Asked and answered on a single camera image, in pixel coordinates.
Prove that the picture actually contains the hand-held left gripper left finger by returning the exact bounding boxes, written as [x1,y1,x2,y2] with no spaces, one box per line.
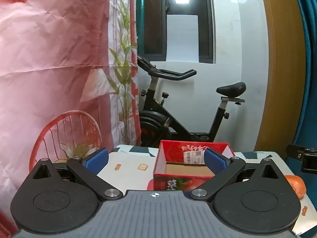
[28,147,123,201]

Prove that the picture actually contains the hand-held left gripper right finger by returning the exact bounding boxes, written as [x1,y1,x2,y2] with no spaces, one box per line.
[190,147,285,201]

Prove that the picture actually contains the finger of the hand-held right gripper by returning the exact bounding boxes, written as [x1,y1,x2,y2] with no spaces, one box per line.
[286,144,310,158]

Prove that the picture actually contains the red strawberry print box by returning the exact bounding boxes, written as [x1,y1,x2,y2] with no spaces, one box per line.
[153,140,236,191]

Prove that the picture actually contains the orange soft toy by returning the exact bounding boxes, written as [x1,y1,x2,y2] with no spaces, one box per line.
[284,175,307,199]

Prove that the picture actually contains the white printed tablecloth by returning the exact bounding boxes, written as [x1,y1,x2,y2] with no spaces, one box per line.
[98,144,317,236]

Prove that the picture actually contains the black exercise bike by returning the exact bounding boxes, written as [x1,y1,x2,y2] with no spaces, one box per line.
[137,56,247,148]

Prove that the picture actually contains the teal curtain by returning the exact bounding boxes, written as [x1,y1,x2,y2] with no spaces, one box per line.
[286,0,317,196]

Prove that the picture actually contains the pink printed backdrop cloth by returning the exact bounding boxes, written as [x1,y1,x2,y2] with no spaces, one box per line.
[0,0,141,236]

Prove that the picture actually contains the white paper sheet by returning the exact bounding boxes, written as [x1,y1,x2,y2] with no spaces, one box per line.
[166,15,200,62]

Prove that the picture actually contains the dark framed window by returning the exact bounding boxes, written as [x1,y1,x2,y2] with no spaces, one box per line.
[136,0,217,63]

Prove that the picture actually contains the wooden door frame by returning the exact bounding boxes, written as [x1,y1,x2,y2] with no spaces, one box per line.
[254,0,312,154]

